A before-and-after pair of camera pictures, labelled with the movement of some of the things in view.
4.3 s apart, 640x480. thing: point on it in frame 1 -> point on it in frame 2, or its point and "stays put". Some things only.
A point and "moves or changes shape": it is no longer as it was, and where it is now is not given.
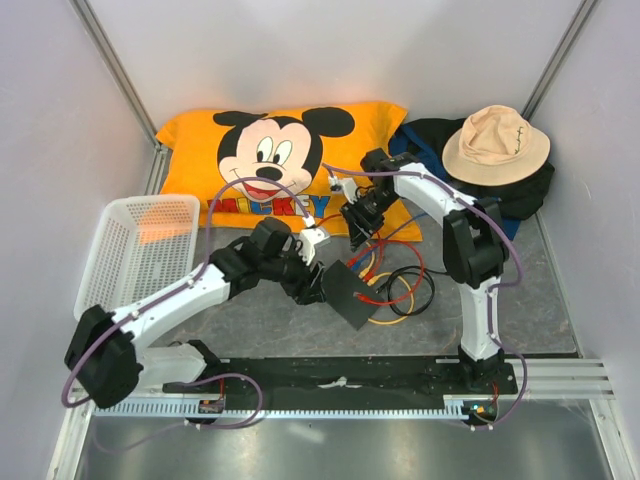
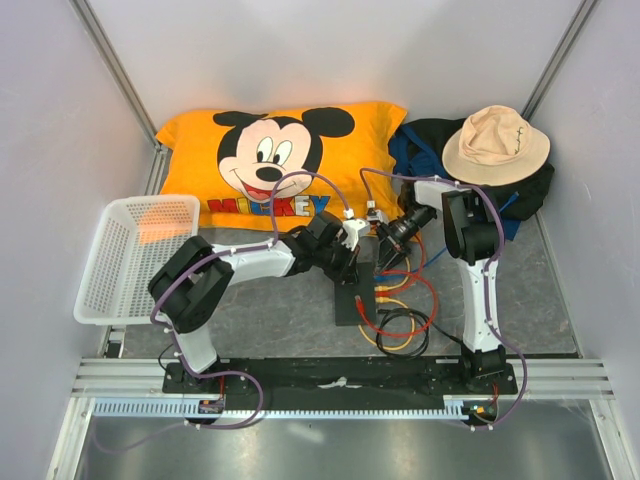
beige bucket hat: x=495 y=146 stays put
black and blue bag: x=423 y=141 stays put
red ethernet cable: x=368 y=276 moves or changes shape
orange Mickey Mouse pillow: x=259 y=168 stays put
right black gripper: x=360 y=226 -> x=390 y=245
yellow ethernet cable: x=373 y=281 -> x=380 y=299
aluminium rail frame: x=562 y=380 stays put
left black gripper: x=307 y=287 -> x=347 y=273
